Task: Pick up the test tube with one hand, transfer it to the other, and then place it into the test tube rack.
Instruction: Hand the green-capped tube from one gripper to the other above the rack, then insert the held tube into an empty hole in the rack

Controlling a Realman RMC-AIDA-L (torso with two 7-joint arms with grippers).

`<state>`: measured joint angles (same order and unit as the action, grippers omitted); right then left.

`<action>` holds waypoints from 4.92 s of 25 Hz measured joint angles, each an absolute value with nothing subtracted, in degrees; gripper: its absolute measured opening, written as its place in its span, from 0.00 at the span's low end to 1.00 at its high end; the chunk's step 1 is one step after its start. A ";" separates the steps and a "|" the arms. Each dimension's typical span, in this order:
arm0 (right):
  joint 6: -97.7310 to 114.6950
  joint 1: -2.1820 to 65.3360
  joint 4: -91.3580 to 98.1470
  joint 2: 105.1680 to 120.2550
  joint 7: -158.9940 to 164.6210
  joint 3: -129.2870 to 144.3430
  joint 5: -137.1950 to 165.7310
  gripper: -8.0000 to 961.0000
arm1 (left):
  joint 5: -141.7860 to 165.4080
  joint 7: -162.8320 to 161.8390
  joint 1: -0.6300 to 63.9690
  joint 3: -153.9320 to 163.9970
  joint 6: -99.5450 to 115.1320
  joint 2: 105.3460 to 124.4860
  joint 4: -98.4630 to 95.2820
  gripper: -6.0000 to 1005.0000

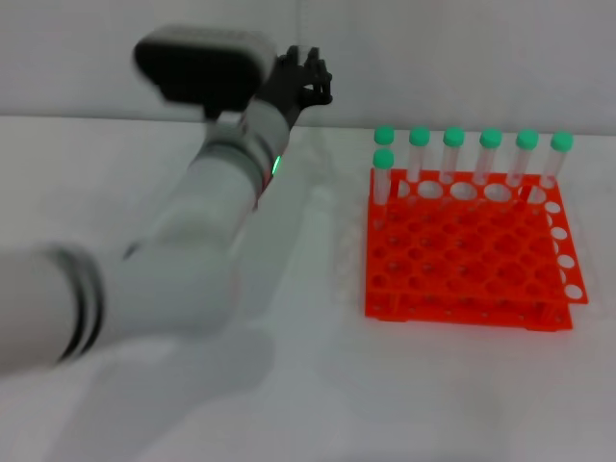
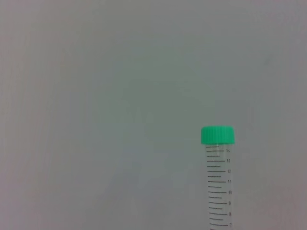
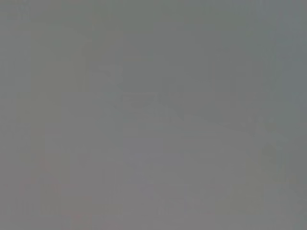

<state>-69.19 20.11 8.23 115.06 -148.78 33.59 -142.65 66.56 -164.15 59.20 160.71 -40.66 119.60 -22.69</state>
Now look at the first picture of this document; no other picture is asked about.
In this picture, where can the black grey wrist camera box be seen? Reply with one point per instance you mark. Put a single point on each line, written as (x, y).
(202, 67)

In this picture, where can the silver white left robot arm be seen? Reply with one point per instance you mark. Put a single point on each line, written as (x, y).
(192, 231)

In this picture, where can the orange test tube rack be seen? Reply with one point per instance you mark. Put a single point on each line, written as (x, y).
(462, 269)

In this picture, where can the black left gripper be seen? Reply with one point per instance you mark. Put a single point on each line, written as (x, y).
(281, 94)

